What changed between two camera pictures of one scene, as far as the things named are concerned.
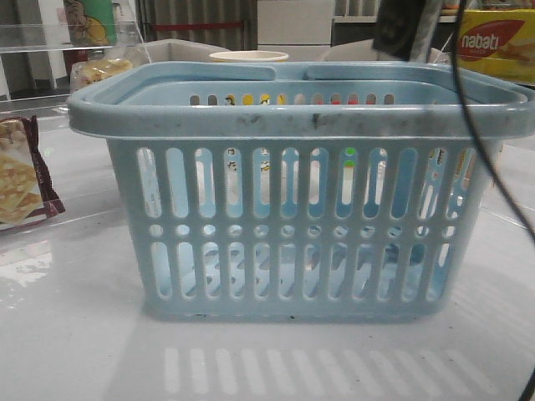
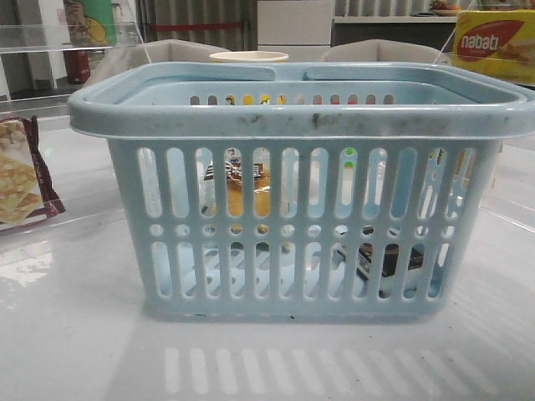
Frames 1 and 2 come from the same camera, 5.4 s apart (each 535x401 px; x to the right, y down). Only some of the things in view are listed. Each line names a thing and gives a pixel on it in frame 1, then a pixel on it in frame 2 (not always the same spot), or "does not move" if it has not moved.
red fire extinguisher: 71,57 does not move
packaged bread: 85,72 to 234,182
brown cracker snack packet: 28,194 does not move
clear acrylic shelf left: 46,37 does not move
